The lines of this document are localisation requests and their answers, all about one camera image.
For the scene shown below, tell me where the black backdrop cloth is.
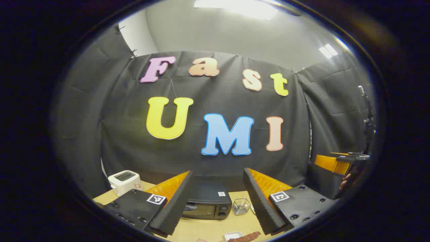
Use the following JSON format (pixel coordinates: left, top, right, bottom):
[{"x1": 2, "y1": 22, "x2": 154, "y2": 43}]
[{"x1": 50, "y1": 25, "x2": 378, "y2": 202}]

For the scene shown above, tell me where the black tripod stand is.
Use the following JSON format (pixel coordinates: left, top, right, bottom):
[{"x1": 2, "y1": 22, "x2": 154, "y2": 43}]
[{"x1": 358, "y1": 85, "x2": 377, "y2": 155}]

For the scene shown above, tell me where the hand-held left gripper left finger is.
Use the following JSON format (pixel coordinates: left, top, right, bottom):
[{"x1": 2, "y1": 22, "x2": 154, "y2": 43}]
[{"x1": 101, "y1": 170, "x2": 194, "y2": 238}]

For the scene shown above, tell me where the reddish brown meat strip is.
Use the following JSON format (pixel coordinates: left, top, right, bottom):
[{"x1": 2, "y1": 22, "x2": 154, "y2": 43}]
[{"x1": 228, "y1": 231, "x2": 261, "y2": 242}]

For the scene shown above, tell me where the white toaster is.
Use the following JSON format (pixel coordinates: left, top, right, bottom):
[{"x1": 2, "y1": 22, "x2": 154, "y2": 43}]
[{"x1": 107, "y1": 170, "x2": 143, "y2": 197}]

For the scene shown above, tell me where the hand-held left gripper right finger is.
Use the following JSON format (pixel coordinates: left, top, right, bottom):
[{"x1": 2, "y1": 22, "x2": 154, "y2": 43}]
[{"x1": 243, "y1": 167, "x2": 337, "y2": 236}]

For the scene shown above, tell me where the black electric oven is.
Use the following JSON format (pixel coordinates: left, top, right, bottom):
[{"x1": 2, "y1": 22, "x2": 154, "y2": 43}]
[{"x1": 181, "y1": 180, "x2": 233, "y2": 220}]

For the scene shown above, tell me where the small ceiling light panel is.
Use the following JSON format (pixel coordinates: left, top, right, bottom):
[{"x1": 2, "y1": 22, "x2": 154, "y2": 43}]
[{"x1": 318, "y1": 44, "x2": 338, "y2": 58}]

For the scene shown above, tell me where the clear glass container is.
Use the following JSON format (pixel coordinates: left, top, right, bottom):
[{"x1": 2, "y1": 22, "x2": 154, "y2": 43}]
[{"x1": 232, "y1": 198, "x2": 252, "y2": 216}]

